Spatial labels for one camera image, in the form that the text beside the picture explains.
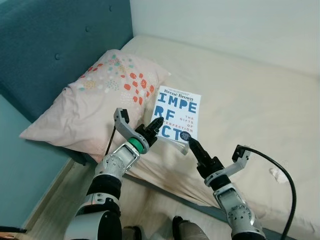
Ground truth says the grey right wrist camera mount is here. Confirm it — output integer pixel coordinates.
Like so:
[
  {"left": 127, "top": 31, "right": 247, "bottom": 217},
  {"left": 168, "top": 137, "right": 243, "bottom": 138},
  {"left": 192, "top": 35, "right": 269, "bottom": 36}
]
[{"left": 202, "top": 145, "right": 251, "bottom": 189}]

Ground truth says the white baseboard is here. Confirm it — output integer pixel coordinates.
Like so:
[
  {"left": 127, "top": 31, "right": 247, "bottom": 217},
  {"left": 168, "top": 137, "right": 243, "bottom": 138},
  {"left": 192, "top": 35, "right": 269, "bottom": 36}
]
[{"left": 20, "top": 159, "right": 77, "bottom": 232}]

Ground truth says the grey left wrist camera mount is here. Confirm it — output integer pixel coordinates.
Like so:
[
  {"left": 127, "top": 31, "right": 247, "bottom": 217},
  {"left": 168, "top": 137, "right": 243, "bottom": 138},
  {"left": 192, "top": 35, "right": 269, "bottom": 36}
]
[{"left": 113, "top": 107, "right": 149, "bottom": 154}]

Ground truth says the white tissue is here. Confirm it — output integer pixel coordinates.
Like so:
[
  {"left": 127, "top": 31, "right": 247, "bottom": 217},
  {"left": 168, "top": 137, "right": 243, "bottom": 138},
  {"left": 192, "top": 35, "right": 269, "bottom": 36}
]
[{"left": 268, "top": 167, "right": 289, "bottom": 182}]

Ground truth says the teal upholstered headboard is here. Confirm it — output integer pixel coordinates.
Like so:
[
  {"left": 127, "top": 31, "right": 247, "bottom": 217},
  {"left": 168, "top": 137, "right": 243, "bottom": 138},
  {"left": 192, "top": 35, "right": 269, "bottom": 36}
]
[{"left": 0, "top": 0, "right": 135, "bottom": 124}]

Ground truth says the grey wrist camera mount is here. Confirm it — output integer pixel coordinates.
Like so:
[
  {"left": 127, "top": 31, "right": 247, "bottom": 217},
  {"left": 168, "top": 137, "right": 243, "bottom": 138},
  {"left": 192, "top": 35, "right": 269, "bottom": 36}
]
[
  {"left": 113, "top": 107, "right": 149, "bottom": 154},
  {"left": 202, "top": 145, "right": 251, "bottom": 189}
]

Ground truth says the cream bed mattress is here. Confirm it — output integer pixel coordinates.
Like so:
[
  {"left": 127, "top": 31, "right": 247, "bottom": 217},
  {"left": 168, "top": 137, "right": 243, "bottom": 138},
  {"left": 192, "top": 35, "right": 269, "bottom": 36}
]
[{"left": 82, "top": 34, "right": 320, "bottom": 237}]

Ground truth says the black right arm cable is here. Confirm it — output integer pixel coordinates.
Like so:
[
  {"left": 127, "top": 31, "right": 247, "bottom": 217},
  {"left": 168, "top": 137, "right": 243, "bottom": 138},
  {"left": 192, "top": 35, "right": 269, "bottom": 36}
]
[{"left": 240, "top": 146, "right": 298, "bottom": 240}]

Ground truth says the white book with blue letters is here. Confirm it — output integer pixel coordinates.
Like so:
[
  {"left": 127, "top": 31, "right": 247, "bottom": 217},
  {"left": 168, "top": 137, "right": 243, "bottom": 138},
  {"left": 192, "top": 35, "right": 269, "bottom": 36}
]
[{"left": 151, "top": 87, "right": 203, "bottom": 151}]

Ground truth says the pink patterned pillow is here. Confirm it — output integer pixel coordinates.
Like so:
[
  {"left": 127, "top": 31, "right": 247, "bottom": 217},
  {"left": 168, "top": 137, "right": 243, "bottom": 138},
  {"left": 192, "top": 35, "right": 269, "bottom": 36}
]
[{"left": 20, "top": 49, "right": 171, "bottom": 163}]

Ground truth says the robot right leg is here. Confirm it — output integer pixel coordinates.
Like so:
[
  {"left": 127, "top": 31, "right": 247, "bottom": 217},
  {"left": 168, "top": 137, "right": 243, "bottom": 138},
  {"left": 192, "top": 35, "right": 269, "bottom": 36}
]
[{"left": 172, "top": 216, "right": 209, "bottom": 240}]

